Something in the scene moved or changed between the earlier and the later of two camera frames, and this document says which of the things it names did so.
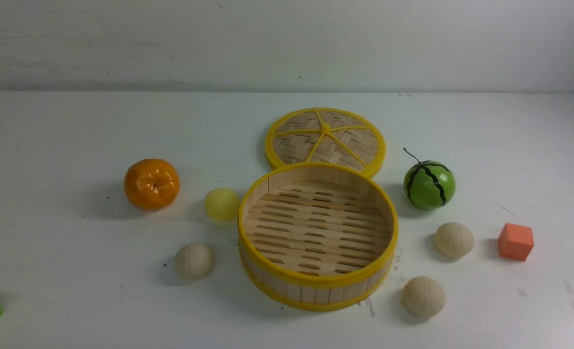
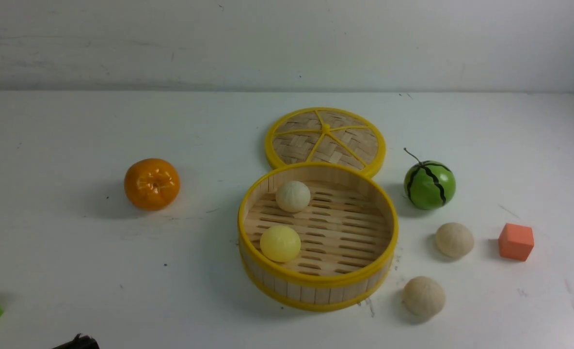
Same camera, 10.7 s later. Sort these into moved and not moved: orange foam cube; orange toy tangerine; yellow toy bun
Moved: yellow toy bun
Not moved: orange toy tangerine; orange foam cube
